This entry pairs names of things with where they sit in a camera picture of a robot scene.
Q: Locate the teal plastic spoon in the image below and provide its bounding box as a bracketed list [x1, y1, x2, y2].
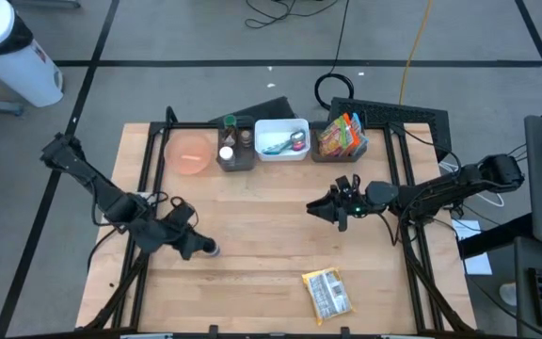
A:
[262, 139, 300, 156]

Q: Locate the orange ramen packet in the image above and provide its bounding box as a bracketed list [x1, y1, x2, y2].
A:
[339, 112, 361, 156]

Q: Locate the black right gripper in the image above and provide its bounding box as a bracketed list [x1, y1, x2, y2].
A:
[305, 174, 400, 225]

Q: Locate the black table frame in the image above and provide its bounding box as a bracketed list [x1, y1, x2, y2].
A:
[80, 105, 477, 339]

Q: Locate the white cable bundle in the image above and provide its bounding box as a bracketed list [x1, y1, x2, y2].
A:
[438, 162, 506, 208]

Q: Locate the black desk leg bar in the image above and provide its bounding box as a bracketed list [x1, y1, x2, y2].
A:
[458, 212, 534, 260]

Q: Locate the grey metal floor bar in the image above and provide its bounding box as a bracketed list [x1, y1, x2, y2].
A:
[10, 0, 83, 8]

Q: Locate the silver metal spoon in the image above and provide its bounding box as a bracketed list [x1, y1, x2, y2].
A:
[275, 130, 306, 152]

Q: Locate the lime chili shrimp ramen packet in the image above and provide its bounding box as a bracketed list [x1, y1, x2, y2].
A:
[316, 120, 347, 159]

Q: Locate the yellow ramen packet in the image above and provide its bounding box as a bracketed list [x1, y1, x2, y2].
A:
[301, 266, 355, 326]

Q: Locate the white trash can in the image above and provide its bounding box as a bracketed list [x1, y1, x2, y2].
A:
[0, 0, 65, 108]

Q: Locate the white paper sheet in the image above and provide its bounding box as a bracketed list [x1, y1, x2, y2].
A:
[450, 218, 493, 277]

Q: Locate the white computer mouse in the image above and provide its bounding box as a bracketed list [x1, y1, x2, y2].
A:
[499, 282, 519, 307]

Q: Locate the black floor cable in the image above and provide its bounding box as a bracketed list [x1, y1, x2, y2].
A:
[245, 0, 343, 30]

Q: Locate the white plastic bin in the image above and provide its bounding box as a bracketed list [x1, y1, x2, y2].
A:
[254, 117, 311, 162]

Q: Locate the yellow cable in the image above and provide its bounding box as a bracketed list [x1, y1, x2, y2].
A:
[397, 0, 435, 105]

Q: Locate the coiled black cable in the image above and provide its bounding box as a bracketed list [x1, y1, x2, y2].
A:
[313, 0, 356, 112]

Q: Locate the grey plastic bin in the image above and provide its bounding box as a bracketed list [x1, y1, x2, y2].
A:
[215, 122, 257, 172]
[309, 120, 370, 164]

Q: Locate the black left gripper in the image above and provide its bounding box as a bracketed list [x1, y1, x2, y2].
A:
[133, 218, 218, 262]

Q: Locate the pink bowl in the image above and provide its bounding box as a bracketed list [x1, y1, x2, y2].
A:
[163, 133, 215, 176]

